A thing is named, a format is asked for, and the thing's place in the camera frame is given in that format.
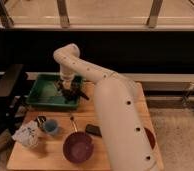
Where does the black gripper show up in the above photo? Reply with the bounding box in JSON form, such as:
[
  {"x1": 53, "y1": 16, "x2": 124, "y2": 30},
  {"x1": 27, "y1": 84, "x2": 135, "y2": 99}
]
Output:
[{"x1": 55, "y1": 80, "x2": 89, "y2": 100}]

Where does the green plastic tray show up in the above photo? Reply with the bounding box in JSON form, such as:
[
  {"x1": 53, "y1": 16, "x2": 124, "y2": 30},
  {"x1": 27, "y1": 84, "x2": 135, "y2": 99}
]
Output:
[{"x1": 26, "y1": 74, "x2": 80, "y2": 110}]

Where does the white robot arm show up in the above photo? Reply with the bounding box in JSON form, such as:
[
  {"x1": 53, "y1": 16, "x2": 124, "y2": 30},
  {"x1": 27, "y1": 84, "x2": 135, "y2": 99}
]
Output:
[{"x1": 53, "y1": 44, "x2": 160, "y2": 171}]

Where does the blue cup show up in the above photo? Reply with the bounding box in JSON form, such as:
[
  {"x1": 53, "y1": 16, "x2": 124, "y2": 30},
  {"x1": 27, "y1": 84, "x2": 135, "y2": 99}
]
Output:
[{"x1": 43, "y1": 119, "x2": 59, "y2": 135}]

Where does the black rectangular block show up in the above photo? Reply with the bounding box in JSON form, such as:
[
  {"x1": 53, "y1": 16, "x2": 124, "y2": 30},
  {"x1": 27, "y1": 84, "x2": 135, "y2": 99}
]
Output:
[{"x1": 85, "y1": 124, "x2": 101, "y2": 137}]

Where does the wooden board table top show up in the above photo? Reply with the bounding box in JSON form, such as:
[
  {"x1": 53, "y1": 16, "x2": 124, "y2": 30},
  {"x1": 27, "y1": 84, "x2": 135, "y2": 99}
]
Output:
[{"x1": 7, "y1": 82, "x2": 164, "y2": 171}]

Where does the purple bowl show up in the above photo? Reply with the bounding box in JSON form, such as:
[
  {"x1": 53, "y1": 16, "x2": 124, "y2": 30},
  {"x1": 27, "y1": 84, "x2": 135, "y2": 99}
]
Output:
[{"x1": 63, "y1": 132, "x2": 94, "y2": 164}]

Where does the white crumpled cloth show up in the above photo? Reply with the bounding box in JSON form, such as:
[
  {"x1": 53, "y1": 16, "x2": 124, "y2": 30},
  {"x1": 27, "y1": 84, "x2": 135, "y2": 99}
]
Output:
[{"x1": 12, "y1": 121, "x2": 38, "y2": 148}]

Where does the black chair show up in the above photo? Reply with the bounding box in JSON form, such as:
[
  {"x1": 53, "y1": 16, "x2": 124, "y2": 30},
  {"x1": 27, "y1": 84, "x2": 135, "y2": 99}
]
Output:
[{"x1": 0, "y1": 64, "x2": 28, "y2": 135}]

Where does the orange bowl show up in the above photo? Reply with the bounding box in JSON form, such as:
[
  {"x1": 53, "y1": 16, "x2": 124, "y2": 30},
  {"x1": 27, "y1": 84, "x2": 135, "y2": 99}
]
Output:
[{"x1": 144, "y1": 128, "x2": 156, "y2": 149}]

